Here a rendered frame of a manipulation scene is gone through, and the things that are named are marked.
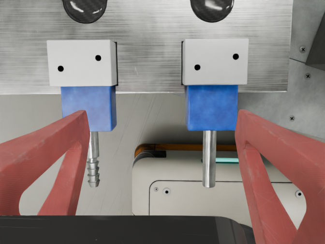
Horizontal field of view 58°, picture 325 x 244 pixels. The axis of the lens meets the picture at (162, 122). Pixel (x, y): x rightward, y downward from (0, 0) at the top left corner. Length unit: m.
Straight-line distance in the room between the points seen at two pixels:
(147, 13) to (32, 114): 1.01
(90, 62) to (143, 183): 0.69
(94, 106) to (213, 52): 0.11
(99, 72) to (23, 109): 1.02
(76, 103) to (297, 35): 0.23
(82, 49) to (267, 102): 0.20
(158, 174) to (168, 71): 0.65
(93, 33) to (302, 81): 0.22
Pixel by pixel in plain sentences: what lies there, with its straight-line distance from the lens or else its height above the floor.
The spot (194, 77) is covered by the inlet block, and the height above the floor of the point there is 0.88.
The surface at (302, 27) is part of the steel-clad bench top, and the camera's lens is 0.35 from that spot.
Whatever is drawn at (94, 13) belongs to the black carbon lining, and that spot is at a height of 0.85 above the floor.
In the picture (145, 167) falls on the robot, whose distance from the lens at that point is 0.90.
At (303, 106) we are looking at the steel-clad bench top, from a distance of 0.35.
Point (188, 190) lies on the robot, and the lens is 0.91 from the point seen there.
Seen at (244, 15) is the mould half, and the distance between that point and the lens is 0.28.
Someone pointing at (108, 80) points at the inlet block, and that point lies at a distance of 0.24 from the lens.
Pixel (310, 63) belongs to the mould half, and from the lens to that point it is 0.34.
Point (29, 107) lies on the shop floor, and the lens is 1.24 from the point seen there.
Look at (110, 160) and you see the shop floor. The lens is 1.19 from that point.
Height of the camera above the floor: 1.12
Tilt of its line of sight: 80 degrees down
